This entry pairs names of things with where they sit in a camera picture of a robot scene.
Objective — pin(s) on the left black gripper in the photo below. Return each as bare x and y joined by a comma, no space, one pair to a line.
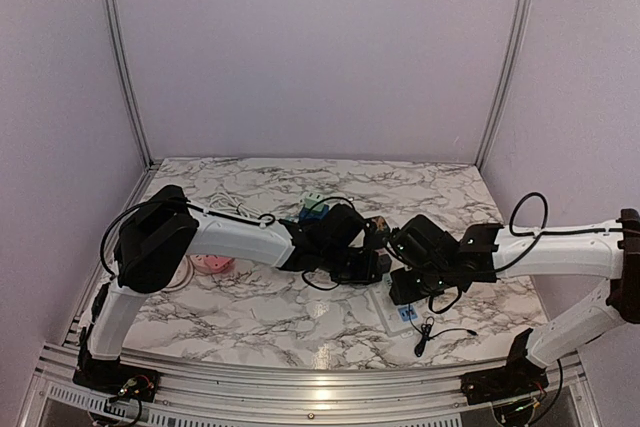
366,272

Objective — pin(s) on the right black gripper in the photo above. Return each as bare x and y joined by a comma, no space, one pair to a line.
404,292

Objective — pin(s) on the dark grey USB charger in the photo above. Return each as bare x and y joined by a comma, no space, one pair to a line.
384,264

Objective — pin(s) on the white long power strip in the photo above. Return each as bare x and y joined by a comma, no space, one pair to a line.
398,321

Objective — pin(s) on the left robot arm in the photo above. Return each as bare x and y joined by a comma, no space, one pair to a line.
154,236

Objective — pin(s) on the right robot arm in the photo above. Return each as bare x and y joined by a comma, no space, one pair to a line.
608,250

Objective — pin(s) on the dark green cube socket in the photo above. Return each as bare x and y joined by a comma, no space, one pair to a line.
378,225

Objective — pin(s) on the blue cube socket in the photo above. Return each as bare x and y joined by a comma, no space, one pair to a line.
309,216

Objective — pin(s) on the light green USB adapter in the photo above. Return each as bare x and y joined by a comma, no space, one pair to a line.
313,202

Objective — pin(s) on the pink round power strip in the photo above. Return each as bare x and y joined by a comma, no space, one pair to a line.
211,264

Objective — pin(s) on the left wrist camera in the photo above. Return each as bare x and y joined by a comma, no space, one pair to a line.
340,227

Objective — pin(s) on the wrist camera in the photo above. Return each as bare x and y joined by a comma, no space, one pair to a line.
423,245
340,227

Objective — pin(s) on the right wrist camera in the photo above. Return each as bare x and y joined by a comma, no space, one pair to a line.
423,245

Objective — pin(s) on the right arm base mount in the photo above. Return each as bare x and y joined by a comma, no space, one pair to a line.
500,383

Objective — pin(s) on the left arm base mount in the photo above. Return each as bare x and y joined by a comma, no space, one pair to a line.
118,380

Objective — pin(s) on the right aluminium frame post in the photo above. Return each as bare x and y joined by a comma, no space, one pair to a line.
513,48

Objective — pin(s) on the aluminium frame post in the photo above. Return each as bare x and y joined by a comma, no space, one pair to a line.
513,48
126,83

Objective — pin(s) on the front aluminium rail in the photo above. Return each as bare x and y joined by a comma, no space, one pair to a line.
195,393

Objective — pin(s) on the left aluminium frame post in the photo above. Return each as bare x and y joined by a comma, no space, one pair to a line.
126,83

